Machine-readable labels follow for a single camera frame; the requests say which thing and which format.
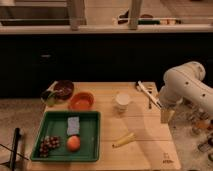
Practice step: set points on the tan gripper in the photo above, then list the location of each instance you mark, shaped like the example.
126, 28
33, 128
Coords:
166, 115

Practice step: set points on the orange fruit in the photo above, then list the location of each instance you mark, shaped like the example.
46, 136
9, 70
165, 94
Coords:
73, 143

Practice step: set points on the yellow banana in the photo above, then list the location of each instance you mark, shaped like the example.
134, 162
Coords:
130, 137

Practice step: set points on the red orange bowl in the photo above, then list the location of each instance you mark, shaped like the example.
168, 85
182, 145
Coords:
81, 101

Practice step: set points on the white cup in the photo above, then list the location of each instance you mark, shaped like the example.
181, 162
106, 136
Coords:
122, 101

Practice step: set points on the blue sponge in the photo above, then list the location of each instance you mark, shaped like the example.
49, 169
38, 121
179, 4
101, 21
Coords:
73, 126

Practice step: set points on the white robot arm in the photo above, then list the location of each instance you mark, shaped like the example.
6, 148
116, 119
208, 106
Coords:
185, 81

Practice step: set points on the bunch of purple grapes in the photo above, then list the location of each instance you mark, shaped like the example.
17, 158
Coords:
47, 144

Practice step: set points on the green plastic tray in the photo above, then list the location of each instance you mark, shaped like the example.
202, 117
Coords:
55, 123

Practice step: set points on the green corn vegetable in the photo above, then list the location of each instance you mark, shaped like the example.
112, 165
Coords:
48, 96

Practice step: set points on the white knife tool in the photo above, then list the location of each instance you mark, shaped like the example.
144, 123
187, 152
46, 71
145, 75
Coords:
152, 98

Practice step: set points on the dark maroon bowl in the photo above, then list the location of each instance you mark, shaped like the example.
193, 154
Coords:
64, 89

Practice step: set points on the black stand pole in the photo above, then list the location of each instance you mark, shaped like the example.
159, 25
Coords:
14, 149

